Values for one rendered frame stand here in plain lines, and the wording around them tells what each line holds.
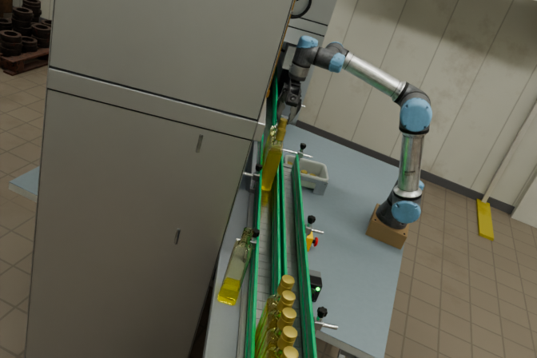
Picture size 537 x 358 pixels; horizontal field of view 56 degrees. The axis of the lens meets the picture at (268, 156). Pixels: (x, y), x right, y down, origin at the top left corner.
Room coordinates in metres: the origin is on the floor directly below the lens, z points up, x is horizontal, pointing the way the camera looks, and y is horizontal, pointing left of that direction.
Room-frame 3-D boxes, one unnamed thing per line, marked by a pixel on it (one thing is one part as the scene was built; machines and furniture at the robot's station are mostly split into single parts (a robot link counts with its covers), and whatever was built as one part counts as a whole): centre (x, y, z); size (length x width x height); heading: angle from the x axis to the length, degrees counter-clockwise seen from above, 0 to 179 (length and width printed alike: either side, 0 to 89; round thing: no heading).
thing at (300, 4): (2.96, 0.14, 1.49); 0.21 x 0.05 x 0.21; 97
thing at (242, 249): (1.19, -0.01, 1.01); 0.06 x 0.06 x 0.26; 1
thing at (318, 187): (2.29, -0.17, 0.79); 0.27 x 0.17 x 0.08; 97
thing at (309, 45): (1.99, -0.02, 1.47); 0.09 x 0.08 x 0.11; 84
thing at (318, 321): (1.12, -0.30, 0.94); 0.07 x 0.04 x 0.13; 97
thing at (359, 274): (2.20, 0.02, 0.73); 1.58 x 1.52 x 0.04; 168
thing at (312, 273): (1.47, -0.28, 0.79); 0.08 x 0.08 x 0.08; 7
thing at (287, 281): (1.01, -0.14, 1.02); 0.06 x 0.06 x 0.28; 7
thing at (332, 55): (1.99, -0.12, 1.47); 0.11 x 0.11 x 0.08; 84
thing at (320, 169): (2.30, -0.20, 0.80); 0.22 x 0.17 x 0.09; 97
